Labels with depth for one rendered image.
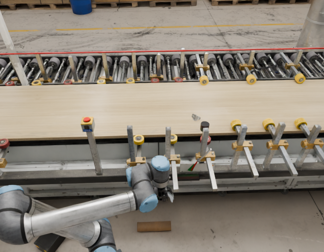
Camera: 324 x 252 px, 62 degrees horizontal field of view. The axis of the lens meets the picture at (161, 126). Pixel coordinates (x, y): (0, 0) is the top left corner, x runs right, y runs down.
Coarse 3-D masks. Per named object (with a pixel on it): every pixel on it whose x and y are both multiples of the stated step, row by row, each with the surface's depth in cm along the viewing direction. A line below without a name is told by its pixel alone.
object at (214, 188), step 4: (208, 160) 190; (208, 164) 187; (208, 168) 185; (212, 168) 184; (208, 172) 185; (212, 172) 182; (212, 176) 179; (212, 180) 177; (212, 184) 174; (216, 184) 174; (212, 188) 173; (216, 188) 172
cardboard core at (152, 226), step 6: (138, 222) 239; (144, 222) 238; (150, 222) 238; (156, 222) 238; (162, 222) 238; (168, 222) 238; (138, 228) 235; (144, 228) 235; (150, 228) 236; (156, 228) 236; (162, 228) 236; (168, 228) 236
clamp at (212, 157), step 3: (198, 153) 193; (210, 153) 193; (195, 156) 196; (198, 156) 192; (201, 156) 191; (204, 156) 191; (207, 156) 191; (210, 156) 191; (213, 156) 191; (201, 159) 193; (204, 159) 193; (213, 159) 194
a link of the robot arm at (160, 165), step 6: (156, 156) 133; (162, 156) 134; (150, 162) 132; (156, 162) 130; (162, 162) 131; (168, 162) 131; (156, 168) 129; (162, 168) 128; (168, 168) 132; (156, 174) 130; (162, 174) 131; (168, 174) 135; (156, 180) 135; (162, 180) 135
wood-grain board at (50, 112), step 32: (0, 96) 240; (32, 96) 240; (64, 96) 240; (96, 96) 240; (128, 96) 240; (160, 96) 240; (192, 96) 240; (224, 96) 240; (256, 96) 240; (288, 96) 240; (320, 96) 240; (0, 128) 209; (32, 128) 209; (64, 128) 209; (96, 128) 209; (160, 128) 209; (192, 128) 209; (224, 128) 209; (256, 128) 209; (288, 128) 209
